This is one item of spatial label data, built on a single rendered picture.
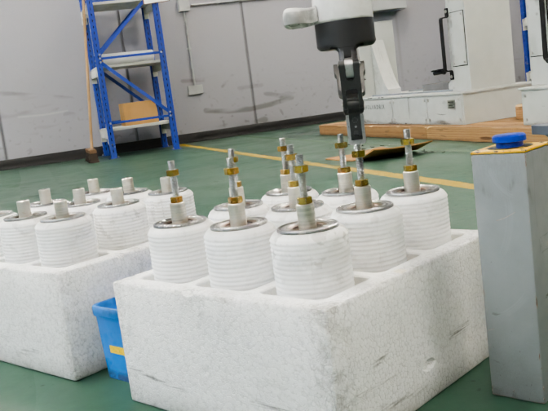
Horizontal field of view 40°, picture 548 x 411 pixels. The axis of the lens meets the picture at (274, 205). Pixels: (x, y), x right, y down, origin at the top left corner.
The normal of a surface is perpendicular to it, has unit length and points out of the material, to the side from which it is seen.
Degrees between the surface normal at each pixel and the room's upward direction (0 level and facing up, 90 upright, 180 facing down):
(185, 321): 90
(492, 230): 90
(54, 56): 90
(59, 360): 90
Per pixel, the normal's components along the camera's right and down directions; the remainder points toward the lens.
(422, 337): 0.73, 0.01
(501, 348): -0.66, 0.20
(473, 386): -0.13, -0.98
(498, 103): 0.32, 0.11
